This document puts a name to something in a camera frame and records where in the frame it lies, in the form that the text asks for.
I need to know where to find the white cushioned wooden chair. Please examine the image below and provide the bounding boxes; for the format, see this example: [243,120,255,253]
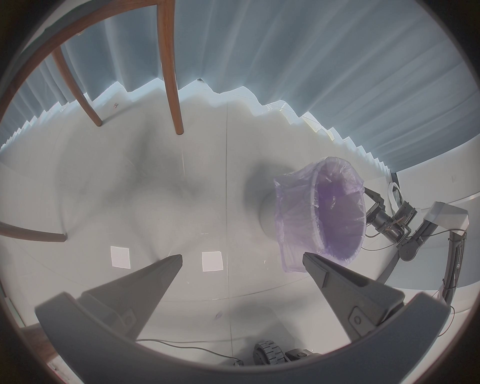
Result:
[0,0,185,244]

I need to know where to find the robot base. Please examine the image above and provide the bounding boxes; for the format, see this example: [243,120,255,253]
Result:
[253,338,325,367]

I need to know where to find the purple plastic bag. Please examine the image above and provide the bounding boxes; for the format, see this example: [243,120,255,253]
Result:
[273,156,367,274]

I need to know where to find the white trash bin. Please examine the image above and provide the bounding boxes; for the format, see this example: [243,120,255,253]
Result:
[259,159,366,265]

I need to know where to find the white curtain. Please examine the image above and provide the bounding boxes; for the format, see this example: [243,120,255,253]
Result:
[0,0,480,177]

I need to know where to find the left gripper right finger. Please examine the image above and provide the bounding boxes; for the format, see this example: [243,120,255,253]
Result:
[302,252,406,342]

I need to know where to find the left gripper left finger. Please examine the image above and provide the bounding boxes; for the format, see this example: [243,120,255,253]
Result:
[80,254,184,342]

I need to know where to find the black cable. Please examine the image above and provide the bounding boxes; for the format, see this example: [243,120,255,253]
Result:
[135,338,245,367]

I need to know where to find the white hoop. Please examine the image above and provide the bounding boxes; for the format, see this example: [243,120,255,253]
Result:
[387,182,405,211]

